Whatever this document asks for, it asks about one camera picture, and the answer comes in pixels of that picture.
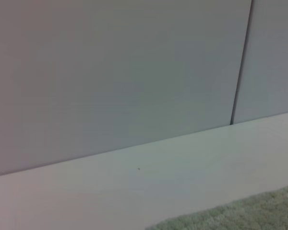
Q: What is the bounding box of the light green terry towel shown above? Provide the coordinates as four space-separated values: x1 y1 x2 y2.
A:
146 183 288 230

